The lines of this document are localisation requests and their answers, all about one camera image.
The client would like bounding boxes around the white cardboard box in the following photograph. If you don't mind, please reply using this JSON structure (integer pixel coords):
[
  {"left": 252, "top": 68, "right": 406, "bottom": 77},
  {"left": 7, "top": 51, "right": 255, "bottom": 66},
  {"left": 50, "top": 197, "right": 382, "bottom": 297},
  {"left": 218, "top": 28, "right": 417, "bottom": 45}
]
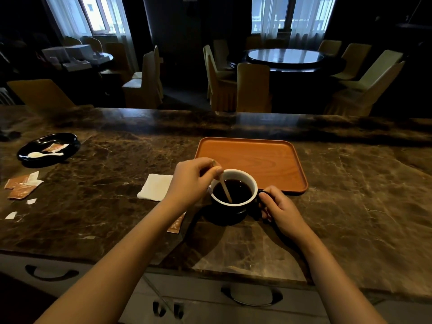
[
  {"left": 41, "top": 44, "right": 94, "bottom": 63},
  {"left": 62, "top": 60, "right": 92, "bottom": 72}
]

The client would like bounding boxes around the person's right forearm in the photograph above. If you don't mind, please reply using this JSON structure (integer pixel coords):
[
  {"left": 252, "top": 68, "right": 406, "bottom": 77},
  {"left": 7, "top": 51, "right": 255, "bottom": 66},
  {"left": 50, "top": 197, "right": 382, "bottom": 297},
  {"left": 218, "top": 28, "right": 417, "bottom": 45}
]
[{"left": 295, "top": 229, "right": 387, "bottom": 324}]

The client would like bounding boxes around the brown sugar packet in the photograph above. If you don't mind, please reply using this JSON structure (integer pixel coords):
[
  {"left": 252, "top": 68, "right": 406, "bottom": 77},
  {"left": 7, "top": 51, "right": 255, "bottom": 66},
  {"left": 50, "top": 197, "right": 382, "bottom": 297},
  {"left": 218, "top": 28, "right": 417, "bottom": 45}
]
[{"left": 167, "top": 212, "right": 186, "bottom": 234}]

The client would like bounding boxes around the person's right hand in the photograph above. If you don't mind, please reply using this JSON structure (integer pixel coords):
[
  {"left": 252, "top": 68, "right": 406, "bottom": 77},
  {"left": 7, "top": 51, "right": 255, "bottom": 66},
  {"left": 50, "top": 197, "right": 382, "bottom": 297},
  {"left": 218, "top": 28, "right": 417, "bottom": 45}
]
[{"left": 258, "top": 185, "right": 310, "bottom": 242}]

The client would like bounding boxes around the window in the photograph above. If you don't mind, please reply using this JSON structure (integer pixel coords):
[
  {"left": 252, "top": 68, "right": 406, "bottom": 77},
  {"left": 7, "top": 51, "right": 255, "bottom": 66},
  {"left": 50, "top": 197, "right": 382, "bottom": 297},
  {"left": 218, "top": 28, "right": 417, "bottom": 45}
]
[
  {"left": 77, "top": 0, "right": 117, "bottom": 35},
  {"left": 251, "top": 0, "right": 337, "bottom": 35}
]

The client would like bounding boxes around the person's left forearm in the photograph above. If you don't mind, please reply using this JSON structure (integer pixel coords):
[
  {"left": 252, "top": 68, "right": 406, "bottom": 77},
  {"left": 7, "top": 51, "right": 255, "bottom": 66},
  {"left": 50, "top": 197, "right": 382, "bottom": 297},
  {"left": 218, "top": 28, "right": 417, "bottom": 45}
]
[{"left": 34, "top": 199, "right": 186, "bottom": 324}]

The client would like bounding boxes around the black cup with white inside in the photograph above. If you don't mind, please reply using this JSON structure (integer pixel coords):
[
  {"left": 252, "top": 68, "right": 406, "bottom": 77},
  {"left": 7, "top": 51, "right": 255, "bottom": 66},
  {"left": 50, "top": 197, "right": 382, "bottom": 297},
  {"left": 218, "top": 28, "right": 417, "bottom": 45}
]
[{"left": 207, "top": 169, "right": 271, "bottom": 227}]

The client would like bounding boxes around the black coffee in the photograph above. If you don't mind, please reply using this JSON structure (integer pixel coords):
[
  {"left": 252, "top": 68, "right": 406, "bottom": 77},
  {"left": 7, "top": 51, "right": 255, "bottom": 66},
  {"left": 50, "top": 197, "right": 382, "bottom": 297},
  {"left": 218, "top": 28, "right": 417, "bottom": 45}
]
[{"left": 213, "top": 179, "right": 253, "bottom": 204}]

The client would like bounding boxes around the person's left hand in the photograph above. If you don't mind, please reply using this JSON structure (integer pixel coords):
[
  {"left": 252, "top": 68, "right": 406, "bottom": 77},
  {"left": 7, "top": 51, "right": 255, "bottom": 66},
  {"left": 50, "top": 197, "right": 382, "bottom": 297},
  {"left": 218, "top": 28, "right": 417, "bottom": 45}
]
[{"left": 163, "top": 157, "right": 224, "bottom": 213}]

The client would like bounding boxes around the orange wooden tray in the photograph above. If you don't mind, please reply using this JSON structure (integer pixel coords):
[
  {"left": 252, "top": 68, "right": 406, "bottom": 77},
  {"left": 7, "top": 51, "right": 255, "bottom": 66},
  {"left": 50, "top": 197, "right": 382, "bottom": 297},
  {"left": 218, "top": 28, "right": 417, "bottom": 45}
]
[{"left": 194, "top": 137, "right": 309, "bottom": 195}]

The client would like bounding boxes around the white drawer front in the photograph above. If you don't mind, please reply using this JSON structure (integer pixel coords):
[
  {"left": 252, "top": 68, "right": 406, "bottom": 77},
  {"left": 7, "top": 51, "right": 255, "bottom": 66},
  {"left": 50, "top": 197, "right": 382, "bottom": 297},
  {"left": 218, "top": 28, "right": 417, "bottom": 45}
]
[
  {"left": 143, "top": 272, "right": 329, "bottom": 317},
  {"left": 0, "top": 254, "right": 95, "bottom": 298}
]

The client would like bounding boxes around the torn brown packet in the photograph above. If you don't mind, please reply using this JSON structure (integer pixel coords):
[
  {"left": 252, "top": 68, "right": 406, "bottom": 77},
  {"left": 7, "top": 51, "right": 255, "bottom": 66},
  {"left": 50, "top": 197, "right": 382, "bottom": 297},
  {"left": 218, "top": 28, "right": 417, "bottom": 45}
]
[
  {"left": 7, "top": 179, "right": 45, "bottom": 200},
  {"left": 42, "top": 143, "right": 70, "bottom": 153},
  {"left": 4, "top": 171, "right": 40, "bottom": 189}
]

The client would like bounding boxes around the white sheer curtain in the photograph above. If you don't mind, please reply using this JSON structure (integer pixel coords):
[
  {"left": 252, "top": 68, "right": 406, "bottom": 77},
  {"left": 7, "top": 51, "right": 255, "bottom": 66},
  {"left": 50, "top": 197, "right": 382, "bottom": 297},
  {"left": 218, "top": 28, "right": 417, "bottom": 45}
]
[
  {"left": 44, "top": 0, "right": 140, "bottom": 74},
  {"left": 251, "top": 0, "right": 337, "bottom": 50}
]

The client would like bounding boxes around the white paper napkin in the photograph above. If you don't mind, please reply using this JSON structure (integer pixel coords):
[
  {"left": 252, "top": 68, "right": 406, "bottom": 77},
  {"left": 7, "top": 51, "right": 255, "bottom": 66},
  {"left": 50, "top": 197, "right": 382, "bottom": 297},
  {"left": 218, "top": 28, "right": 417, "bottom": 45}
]
[{"left": 137, "top": 173, "right": 173, "bottom": 202}]

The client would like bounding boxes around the black drawer handle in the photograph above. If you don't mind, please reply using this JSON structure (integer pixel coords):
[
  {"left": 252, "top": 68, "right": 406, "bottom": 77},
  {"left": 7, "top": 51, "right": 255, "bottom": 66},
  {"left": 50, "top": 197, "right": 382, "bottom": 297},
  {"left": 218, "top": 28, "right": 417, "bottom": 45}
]
[
  {"left": 25, "top": 264, "right": 80, "bottom": 282},
  {"left": 221, "top": 284, "right": 284, "bottom": 307}
]

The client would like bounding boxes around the wooden stir stick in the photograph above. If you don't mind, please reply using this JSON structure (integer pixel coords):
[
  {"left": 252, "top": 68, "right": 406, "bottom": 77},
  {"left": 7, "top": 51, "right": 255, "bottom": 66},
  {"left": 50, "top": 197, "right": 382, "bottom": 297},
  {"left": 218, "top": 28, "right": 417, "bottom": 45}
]
[{"left": 211, "top": 160, "right": 234, "bottom": 204}]

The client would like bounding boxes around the round dark dining table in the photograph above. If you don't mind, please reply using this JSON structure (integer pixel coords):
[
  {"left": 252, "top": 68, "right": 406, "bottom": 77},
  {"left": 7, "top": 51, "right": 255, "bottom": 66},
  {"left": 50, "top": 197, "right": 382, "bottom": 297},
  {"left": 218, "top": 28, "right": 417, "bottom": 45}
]
[{"left": 227, "top": 48, "right": 346, "bottom": 77}]

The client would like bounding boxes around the yellow covered chair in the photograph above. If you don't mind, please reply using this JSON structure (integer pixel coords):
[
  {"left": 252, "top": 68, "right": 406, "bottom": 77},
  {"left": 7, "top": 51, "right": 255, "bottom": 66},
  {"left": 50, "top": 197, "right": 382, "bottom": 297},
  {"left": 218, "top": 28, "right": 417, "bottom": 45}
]
[
  {"left": 236, "top": 63, "right": 272, "bottom": 114},
  {"left": 7, "top": 79, "right": 75, "bottom": 110},
  {"left": 323, "top": 61, "right": 406, "bottom": 117},
  {"left": 203, "top": 44, "right": 234, "bottom": 99},
  {"left": 132, "top": 45, "right": 165, "bottom": 100},
  {"left": 122, "top": 51, "right": 163, "bottom": 109},
  {"left": 317, "top": 39, "right": 343, "bottom": 57},
  {"left": 100, "top": 42, "right": 133, "bottom": 85},
  {"left": 331, "top": 43, "right": 372, "bottom": 81},
  {"left": 206, "top": 53, "right": 238, "bottom": 113}
]

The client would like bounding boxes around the black saucer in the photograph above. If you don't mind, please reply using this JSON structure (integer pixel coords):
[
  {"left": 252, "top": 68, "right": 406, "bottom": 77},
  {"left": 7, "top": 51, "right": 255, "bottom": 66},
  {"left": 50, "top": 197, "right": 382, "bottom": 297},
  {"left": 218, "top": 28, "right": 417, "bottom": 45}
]
[{"left": 17, "top": 132, "right": 81, "bottom": 166}]

